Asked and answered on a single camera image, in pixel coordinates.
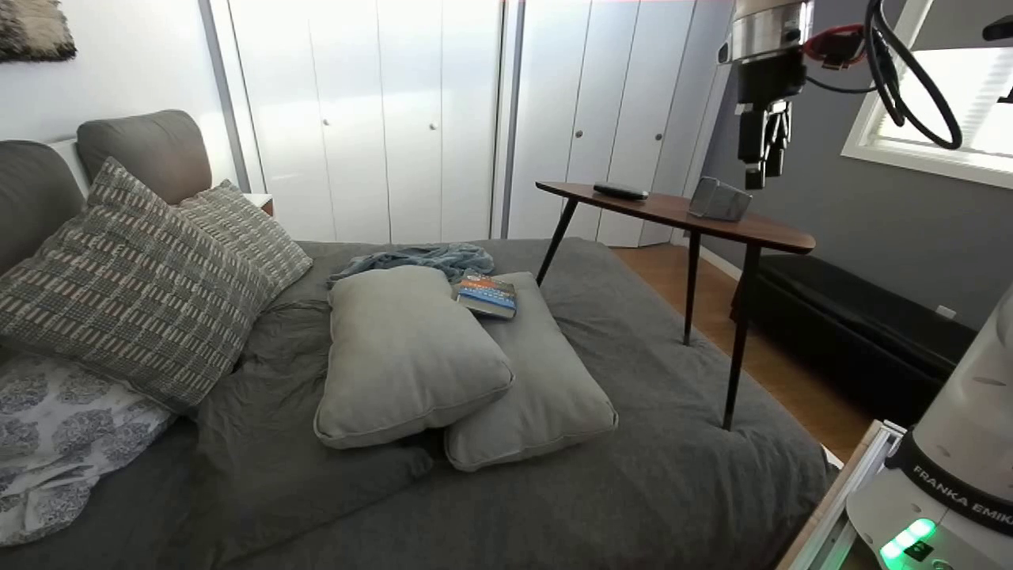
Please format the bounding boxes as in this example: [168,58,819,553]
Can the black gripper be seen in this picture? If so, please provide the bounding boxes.
[731,45,811,193]

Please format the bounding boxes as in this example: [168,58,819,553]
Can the silver mesh penholder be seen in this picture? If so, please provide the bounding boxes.
[688,175,758,223]

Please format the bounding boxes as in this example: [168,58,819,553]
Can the wooden side table black legs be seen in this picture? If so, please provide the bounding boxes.
[531,177,819,431]

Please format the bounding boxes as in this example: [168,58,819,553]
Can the black remote control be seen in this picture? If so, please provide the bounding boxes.
[588,181,651,204]

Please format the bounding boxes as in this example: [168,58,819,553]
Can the white wardrobe narrow doors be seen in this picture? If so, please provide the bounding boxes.
[502,0,733,252]

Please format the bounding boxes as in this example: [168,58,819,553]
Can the white framed window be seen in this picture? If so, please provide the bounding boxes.
[839,0,1013,193]

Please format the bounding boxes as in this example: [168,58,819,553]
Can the blue book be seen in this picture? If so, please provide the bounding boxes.
[449,273,521,322]

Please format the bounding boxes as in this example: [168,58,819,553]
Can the plain grey pillow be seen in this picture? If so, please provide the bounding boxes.
[440,270,624,475]
[311,262,519,453]

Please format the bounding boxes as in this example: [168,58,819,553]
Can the blue patterned cloth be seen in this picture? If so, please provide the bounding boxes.
[332,241,499,288]

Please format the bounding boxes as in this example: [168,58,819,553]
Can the grey bed duvet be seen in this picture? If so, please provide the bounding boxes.
[0,234,839,570]

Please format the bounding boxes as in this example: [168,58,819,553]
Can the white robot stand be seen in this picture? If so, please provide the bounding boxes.
[775,417,913,570]

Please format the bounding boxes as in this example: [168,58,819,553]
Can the white wardrobe wide doors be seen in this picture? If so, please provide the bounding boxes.
[207,0,506,251]

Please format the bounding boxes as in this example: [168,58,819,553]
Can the white nightstand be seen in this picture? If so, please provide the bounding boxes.
[240,190,280,222]

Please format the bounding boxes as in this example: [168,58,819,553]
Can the small grey checked pillow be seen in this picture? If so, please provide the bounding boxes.
[174,177,316,309]

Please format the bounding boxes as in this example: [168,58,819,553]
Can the brown grey headboard cushion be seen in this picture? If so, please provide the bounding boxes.
[73,106,215,204]

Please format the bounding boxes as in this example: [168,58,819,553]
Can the large grey patterned pillow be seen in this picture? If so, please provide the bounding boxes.
[0,155,274,415]

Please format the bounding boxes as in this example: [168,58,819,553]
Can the dark grey headboard cushion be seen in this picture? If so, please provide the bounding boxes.
[0,137,89,277]

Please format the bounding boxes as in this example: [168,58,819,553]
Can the white floral pillow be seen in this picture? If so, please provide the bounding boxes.
[0,350,178,550]

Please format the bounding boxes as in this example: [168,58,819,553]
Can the dark wall art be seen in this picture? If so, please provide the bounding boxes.
[0,0,78,63]

